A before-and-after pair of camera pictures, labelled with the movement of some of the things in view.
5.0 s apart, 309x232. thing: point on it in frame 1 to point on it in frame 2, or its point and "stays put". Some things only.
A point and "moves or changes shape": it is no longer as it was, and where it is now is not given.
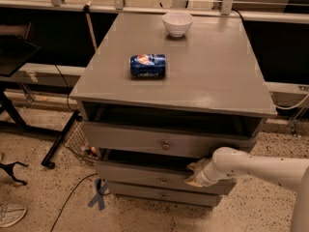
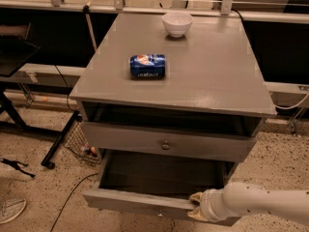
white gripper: (203, 174) to (207, 205)
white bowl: (177, 23) stays put
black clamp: (10, 169) to (15, 164)
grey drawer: (153, 175) moves or changes shape
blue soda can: (148, 66) stays put
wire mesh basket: (77, 140) stays put
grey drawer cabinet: (143, 132) stays put
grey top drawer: (161, 141) stays put
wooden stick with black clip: (91, 26) stays put
